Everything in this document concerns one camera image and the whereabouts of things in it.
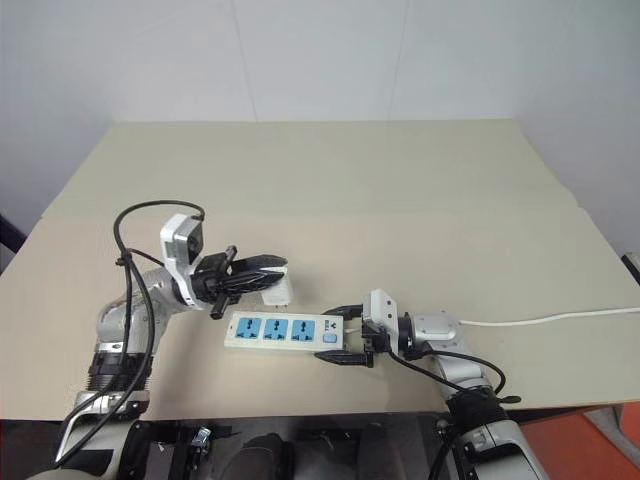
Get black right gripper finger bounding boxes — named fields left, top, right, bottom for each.
left=323, top=303, right=366, bottom=322
left=313, top=350, right=376, bottom=370

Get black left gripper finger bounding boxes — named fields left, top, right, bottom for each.
left=230, top=271, right=286, bottom=295
left=232, top=253, right=289, bottom=276

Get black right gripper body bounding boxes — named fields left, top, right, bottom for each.
left=358, top=319, right=397, bottom=358

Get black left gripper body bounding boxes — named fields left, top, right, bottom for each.
left=191, top=244, right=242, bottom=321

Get white charger plug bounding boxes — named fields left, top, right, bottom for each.
left=258, top=266, right=293, bottom=308

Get white power strip blue sockets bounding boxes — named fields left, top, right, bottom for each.
left=222, top=310, right=347, bottom=352

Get dark rounded shape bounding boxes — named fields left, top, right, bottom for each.
left=238, top=432, right=297, bottom=480

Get small metal clamp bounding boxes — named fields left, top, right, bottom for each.
left=191, top=425, right=212, bottom=457

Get black object beside table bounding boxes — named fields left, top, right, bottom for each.
left=620, top=251, right=640, bottom=290
left=0, top=211, right=27, bottom=257

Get grey object on floor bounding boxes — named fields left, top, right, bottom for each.
left=583, top=403, right=640, bottom=442

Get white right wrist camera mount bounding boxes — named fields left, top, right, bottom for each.
left=360, top=287, right=403, bottom=347

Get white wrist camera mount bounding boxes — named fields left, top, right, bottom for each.
left=360, top=287, right=403, bottom=347
left=159, top=213, right=207, bottom=307

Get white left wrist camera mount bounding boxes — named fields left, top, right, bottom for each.
left=159, top=213, right=207, bottom=307

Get black frame under table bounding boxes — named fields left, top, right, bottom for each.
left=118, top=410, right=454, bottom=480

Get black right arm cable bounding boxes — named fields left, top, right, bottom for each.
left=383, top=346, right=523, bottom=480

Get white power strip cable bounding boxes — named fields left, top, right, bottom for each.
left=343, top=306, right=640, bottom=336

